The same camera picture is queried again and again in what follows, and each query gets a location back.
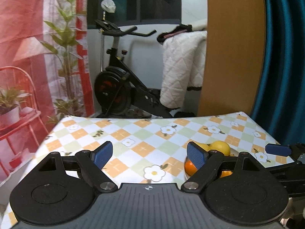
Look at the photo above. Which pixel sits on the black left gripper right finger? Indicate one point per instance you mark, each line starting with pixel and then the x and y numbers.
pixel 246 164

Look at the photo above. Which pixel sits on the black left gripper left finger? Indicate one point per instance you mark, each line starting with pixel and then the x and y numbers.
pixel 81 173

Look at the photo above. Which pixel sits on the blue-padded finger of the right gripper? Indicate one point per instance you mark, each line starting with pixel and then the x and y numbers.
pixel 296 152

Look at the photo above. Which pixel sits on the orange on table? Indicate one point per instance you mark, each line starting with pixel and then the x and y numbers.
pixel 225 174

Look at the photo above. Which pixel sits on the large yellow lemon on table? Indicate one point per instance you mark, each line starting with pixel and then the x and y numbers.
pixel 203 146

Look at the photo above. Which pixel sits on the small orange tangerine right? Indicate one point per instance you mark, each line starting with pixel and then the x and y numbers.
pixel 190 168

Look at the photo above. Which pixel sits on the large yellow lemon on plate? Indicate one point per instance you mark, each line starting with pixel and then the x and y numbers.
pixel 221 146

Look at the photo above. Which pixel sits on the beige round plate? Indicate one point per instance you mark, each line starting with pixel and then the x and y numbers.
pixel 212 162

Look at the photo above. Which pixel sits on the teal curtain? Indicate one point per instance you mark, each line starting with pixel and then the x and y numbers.
pixel 279 105

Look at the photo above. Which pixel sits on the checkered floral tablecloth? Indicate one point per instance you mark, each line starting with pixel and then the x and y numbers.
pixel 153 151

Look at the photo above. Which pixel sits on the black exercise bike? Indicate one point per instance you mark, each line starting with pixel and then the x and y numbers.
pixel 117 88

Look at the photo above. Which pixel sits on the white quilted blanket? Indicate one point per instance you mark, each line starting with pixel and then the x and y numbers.
pixel 184 55

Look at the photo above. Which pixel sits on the red printed backdrop curtain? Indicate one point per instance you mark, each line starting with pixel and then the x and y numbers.
pixel 44 73

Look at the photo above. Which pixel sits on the wooden board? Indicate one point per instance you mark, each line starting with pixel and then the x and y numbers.
pixel 234 56

